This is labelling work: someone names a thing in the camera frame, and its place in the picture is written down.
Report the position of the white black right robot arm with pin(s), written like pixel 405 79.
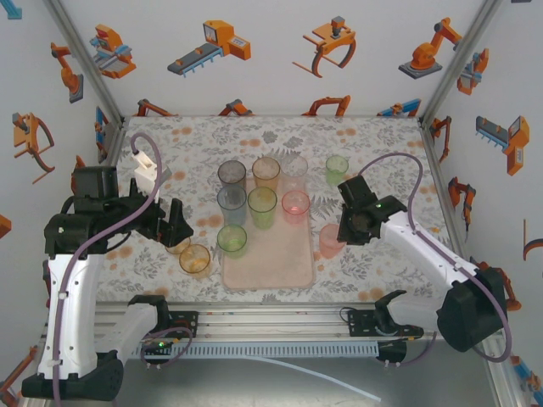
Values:
pixel 424 254

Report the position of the small black electronics box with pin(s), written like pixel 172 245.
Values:
pixel 392 349
pixel 152 345

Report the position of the tall green plastic glass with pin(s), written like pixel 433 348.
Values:
pixel 262 201
pixel 232 239

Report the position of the small green plastic glass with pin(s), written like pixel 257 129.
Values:
pixel 337 166

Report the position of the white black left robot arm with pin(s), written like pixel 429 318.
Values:
pixel 80 297

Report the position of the pale pink rectangular tray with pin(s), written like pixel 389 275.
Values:
pixel 275 263

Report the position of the salmon orange plastic glass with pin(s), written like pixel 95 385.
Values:
pixel 328 246

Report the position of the dark grey plastic glass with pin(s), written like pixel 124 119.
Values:
pixel 231 171

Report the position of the short amber plastic glass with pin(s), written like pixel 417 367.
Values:
pixel 195 260
pixel 176 251

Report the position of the floral printed tablecloth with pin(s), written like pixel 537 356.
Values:
pixel 360 127

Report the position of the pink plastic glass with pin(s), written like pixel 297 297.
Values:
pixel 295 203

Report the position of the wide aluminium base rail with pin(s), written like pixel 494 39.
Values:
pixel 275 322

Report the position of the blue plastic glass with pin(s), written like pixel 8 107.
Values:
pixel 231 199

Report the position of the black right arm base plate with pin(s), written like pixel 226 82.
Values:
pixel 360 324

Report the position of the tall amber plastic glass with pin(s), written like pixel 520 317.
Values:
pixel 266 168

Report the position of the aluminium frame post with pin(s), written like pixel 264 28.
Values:
pixel 502 381
pixel 459 63
pixel 87 63

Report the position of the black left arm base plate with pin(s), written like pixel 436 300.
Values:
pixel 191 330

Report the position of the aluminium table edge rail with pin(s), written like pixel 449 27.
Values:
pixel 441 186
pixel 114 142

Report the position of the clear plastic glass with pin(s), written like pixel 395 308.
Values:
pixel 294 166

